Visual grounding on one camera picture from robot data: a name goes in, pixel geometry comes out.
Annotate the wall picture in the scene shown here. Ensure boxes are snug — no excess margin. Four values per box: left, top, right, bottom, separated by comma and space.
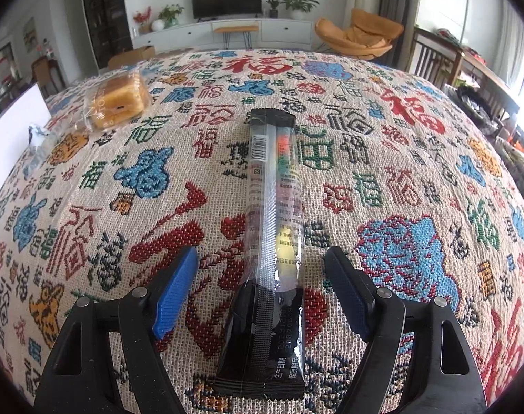
23, 17, 39, 55

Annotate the brown cardboard box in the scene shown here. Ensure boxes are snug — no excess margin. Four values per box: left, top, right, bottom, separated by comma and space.
107, 45, 156, 70

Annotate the red flower arrangement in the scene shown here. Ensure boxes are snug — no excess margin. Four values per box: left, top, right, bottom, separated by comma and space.
133, 6, 153, 33

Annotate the black long snack packet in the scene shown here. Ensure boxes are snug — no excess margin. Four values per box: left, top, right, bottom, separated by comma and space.
214, 109, 308, 402

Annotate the grey curtain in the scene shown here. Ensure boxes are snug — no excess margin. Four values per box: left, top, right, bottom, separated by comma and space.
380, 0, 422, 48

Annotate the clear long snack packet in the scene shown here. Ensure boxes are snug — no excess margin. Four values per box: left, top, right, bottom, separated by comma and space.
23, 123, 58, 179

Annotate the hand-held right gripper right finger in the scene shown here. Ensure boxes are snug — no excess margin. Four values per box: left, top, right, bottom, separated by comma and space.
324, 247, 489, 414

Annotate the black display cabinet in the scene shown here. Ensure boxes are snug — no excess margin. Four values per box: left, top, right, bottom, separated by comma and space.
80, 0, 133, 70

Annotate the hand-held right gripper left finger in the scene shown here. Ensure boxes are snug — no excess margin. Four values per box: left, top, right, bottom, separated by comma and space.
33, 247, 199, 414

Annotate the brown wooden chair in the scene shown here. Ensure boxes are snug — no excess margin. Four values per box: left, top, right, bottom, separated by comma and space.
31, 58, 67, 96

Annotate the bread in clear packet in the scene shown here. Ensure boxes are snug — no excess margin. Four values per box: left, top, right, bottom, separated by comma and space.
74, 71, 151, 132

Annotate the large leafy potted plant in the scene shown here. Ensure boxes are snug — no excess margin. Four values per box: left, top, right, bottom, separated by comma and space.
280, 0, 320, 20

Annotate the wooden bench with hairpin legs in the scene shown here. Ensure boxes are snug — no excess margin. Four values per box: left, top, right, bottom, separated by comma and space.
214, 25, 260, 49

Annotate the green potted plant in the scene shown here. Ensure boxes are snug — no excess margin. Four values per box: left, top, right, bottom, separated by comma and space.
159, 4, 185, 29

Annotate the wooden dining table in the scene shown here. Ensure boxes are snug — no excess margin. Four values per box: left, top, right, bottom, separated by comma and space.
456, 52, 521, 108

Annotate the printed woven blanket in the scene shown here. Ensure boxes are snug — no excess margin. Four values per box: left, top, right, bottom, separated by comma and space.
0, 47, 524, 414

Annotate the orange lounge chair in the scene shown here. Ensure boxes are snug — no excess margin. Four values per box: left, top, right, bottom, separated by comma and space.
314, 8, 405, 61

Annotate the dark wooden chair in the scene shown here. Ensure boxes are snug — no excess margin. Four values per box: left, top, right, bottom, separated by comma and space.
411, 26, 465, 87

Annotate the white television cabinet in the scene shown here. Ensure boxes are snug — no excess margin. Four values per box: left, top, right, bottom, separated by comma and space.
130, 17, 313, 52

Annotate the white cardboard box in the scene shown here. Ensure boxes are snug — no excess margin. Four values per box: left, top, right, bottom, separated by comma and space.
0, 82, 52, 216

